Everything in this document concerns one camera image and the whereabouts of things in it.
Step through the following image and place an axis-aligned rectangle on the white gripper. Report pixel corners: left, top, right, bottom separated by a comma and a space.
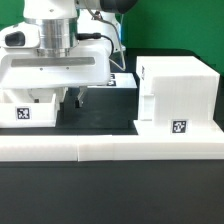
0, 43, 110, 108

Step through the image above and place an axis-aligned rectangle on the white front drawer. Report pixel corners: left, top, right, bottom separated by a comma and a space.
0, 89, 65, 128

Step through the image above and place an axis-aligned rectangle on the white drawer box frame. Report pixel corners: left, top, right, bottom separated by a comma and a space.
134, 56, 222, 135

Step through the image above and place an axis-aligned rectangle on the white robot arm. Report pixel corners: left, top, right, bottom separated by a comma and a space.
0, 0, 138, 104

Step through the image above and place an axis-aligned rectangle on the white marker tag plate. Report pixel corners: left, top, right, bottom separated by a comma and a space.
97, 73, 137, 89

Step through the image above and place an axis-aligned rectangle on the white L-shaped fence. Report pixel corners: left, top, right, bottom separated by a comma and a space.
0, 134, 224, 162

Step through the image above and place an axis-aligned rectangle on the black cable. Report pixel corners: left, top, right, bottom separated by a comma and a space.
77, 0, 128, 72

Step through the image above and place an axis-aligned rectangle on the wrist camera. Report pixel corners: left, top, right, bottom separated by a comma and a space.
0, 22, 40, 49

